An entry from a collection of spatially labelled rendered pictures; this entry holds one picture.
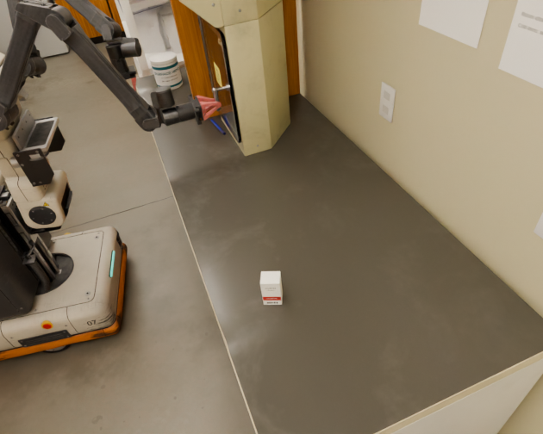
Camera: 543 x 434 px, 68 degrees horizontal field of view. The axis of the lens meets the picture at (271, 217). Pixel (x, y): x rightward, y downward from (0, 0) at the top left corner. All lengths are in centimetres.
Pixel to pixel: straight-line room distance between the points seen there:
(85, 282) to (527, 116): 195
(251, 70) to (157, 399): 148
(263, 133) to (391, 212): 56
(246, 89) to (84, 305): 129
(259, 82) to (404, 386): 102
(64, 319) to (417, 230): 163
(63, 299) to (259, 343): 140
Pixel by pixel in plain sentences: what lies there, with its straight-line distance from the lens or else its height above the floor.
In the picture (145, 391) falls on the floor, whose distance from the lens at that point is 212.
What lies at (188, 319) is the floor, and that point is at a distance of 225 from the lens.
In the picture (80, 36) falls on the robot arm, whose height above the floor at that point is 144.
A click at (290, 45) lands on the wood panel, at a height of 117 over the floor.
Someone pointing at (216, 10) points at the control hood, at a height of 146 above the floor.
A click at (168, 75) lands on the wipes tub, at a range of 217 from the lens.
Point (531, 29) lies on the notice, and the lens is 99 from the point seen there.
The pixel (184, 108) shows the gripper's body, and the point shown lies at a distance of 146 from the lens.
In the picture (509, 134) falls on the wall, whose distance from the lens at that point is 106.
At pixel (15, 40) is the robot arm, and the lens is 149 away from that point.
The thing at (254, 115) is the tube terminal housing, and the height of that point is 109.
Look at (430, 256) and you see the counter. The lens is 119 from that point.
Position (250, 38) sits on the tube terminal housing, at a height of 136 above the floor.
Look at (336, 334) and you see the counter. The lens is 100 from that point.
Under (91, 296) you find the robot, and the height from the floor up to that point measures 28.
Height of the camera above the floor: 180
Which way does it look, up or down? 42 degrees down
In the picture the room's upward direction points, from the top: 7 degrees counter-clockwise
